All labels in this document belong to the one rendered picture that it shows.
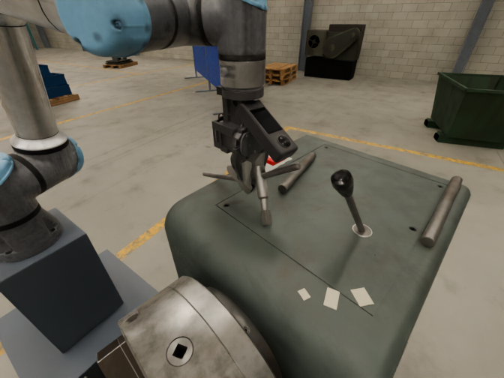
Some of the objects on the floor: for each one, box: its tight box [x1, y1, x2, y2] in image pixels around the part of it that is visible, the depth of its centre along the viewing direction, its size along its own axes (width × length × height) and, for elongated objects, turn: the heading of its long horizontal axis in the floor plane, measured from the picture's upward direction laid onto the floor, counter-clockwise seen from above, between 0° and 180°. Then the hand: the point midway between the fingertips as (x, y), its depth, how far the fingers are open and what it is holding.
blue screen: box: [185, 46, 223, 116], centre depth 599 cm, size 412×80×235 cm, turn 21°
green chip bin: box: [424, 72, 504, 149], centre depth 384 cm, size 134×94×85 cm
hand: (251, 189), depth 51 cm, fingers closed
